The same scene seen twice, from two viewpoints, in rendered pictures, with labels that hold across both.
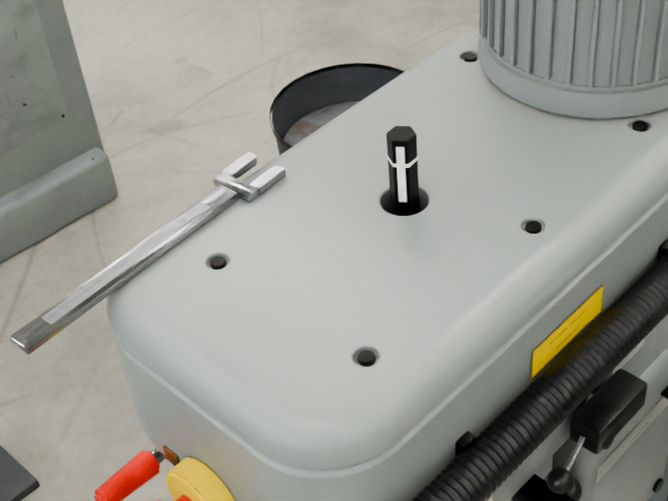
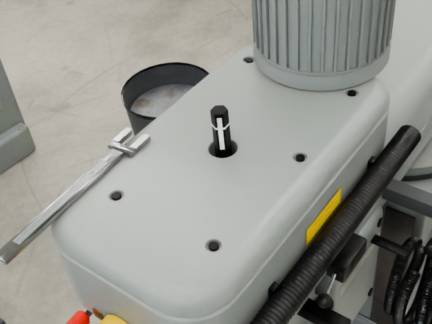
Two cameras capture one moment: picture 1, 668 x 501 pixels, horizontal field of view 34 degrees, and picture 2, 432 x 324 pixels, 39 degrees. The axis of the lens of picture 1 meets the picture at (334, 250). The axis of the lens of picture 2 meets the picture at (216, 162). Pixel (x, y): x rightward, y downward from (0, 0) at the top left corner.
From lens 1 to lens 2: 6 cm
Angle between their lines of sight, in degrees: 5
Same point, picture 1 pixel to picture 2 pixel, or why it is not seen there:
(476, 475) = (283, 307)
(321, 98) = (150, 84)
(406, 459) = (242, 303)
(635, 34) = (346, 41)
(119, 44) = (27, 61)
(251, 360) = (145, 254)
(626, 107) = (343, 83)
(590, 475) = (337, 293)
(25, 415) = not seen: outside the picture
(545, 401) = (316, 258)
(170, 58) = (58, 67)
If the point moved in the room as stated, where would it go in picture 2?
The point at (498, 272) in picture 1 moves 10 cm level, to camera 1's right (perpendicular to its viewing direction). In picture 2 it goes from (283, 187) to (365, 170)
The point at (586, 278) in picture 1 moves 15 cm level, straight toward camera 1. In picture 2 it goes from (332, 184) to (337, 281)
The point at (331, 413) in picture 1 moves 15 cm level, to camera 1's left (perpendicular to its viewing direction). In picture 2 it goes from (197, 282) to (51, 315)
